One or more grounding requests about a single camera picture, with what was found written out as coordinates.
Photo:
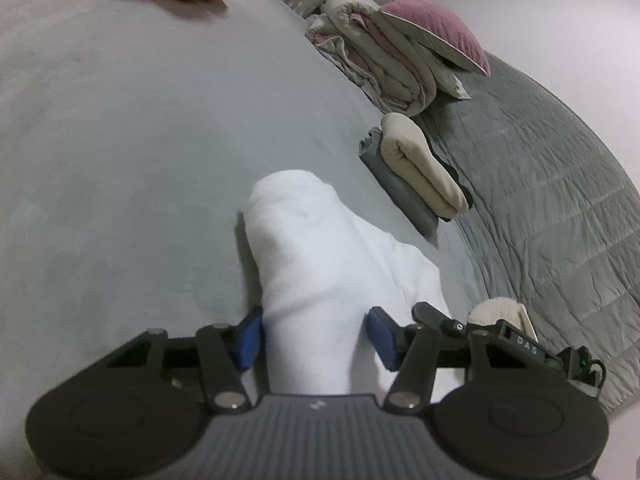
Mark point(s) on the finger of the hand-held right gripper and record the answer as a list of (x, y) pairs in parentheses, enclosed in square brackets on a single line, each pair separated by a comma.
[(435, 316)]

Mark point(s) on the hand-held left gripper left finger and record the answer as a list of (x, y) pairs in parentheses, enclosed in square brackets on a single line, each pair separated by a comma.
[(250, 340)]

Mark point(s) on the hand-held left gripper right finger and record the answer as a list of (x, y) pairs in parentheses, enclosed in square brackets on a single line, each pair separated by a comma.
[(382, 337)]

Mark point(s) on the white long-sleeve shirt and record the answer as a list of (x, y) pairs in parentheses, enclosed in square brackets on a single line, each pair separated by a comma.
[(310, 260)]

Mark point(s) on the white fluffy garment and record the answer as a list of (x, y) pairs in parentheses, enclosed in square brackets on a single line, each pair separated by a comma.
[(495, 310)]

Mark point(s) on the folded grey garment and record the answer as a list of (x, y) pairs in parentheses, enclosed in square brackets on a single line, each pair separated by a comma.
[(395, 185)]

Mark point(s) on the folded black garment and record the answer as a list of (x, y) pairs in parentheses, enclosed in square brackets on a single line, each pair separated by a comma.
[(452, 172)]

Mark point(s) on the folded cream garment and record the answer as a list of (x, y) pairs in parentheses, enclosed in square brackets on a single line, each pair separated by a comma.
[(415, 160)]

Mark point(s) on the grey quilted blanket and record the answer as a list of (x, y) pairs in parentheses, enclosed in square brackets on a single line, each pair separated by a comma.
[(540, 185)]

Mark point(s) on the grey bed sheet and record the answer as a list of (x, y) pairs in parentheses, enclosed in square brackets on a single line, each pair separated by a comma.
[(125, 160)]

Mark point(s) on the folded grey pink quilt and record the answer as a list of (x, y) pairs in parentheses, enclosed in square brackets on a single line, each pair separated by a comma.
[(380, 55)]

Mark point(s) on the purple pillow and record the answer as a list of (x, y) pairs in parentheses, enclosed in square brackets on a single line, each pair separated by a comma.
[(430, 25)]

